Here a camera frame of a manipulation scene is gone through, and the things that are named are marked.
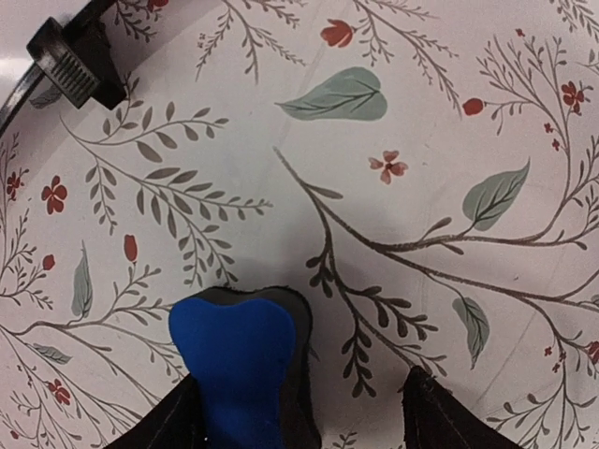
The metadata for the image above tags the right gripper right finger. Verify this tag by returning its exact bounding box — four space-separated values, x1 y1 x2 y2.
402 366 518 449

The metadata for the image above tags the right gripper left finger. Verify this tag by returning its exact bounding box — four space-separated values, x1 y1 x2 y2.
107 375 206 449

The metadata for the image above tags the blue whiteboard eraser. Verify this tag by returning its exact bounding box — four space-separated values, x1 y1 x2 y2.
168 286 322 448

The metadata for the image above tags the white whiteboard black frame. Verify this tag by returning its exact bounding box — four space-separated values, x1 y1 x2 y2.
1 1 91 131

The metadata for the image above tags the floral patterned table mat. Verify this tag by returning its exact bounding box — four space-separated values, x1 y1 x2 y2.
1 1 598 448

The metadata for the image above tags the metal wire whiteboard stand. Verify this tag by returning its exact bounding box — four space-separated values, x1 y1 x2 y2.
26 0 126 110

